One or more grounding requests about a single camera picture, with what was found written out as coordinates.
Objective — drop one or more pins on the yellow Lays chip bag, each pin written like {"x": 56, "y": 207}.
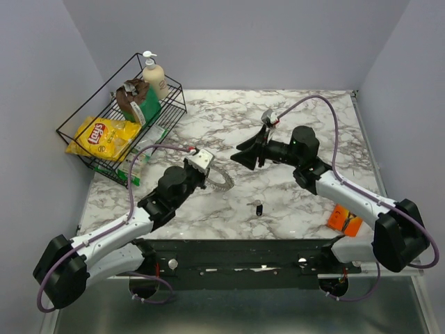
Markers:
{"x": 103, "y": 138}

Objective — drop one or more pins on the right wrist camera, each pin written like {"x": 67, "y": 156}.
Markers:
{"x": 270, "y": 118}

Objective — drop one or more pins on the cream pump lotion bottle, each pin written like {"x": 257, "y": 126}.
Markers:
{"x": 154, "y": 75}

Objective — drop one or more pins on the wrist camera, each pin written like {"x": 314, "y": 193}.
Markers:
{"x": 270, "y": 118}
{"x": 201, "y": 160}

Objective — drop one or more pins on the orange box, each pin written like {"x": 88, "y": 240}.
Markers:
{"x": 344, "y": 221}

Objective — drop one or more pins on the metal disc with keyrings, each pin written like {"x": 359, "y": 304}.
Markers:
{"x": 220, "y": 180}

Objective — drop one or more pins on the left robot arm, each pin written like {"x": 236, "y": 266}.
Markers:
{"x": 68, "y": 266}

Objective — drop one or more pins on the brown and green bag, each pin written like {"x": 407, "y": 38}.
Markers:
{"x": 138, "y": 102}

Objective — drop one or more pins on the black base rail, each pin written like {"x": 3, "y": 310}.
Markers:
{"x": 230, "y": 264}

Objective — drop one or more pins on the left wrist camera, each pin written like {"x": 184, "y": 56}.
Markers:
{"x": 201, "y": 160}

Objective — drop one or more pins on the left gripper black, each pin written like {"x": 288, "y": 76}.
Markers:
{"x": 202, "y": 177}

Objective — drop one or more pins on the black wire rack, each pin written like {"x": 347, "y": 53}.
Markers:
{"x": 102, "y": 104}

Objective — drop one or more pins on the key with black fob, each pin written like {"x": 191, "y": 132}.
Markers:
{"x": 258, "y": 207}

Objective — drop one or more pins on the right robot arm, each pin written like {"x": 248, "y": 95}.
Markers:
{"x": 397, "y": 237}

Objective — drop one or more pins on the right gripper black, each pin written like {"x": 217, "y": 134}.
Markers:
{"x": 252, "y": 149}

